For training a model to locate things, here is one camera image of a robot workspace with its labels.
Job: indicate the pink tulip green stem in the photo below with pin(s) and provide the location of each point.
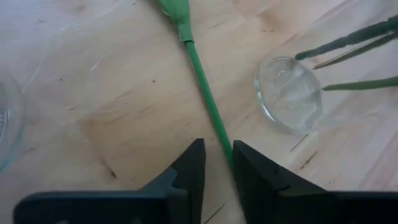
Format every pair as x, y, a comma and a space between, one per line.
205, 90

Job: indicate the bulbous clear glass vase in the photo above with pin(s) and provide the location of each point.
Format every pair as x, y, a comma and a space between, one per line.
9, 124

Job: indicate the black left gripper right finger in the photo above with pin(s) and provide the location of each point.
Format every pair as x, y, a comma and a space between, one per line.
264, 199

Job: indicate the tall clear glass vase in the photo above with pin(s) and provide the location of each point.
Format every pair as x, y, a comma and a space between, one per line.
289, 93

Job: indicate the purple artificial orchid stem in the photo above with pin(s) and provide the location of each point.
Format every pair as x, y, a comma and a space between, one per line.
342, 40

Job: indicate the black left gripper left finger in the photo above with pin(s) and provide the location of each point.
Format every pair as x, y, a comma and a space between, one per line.
180, 199

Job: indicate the yellow artificial tulip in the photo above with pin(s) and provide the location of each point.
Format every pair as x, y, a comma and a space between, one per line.
373, 43

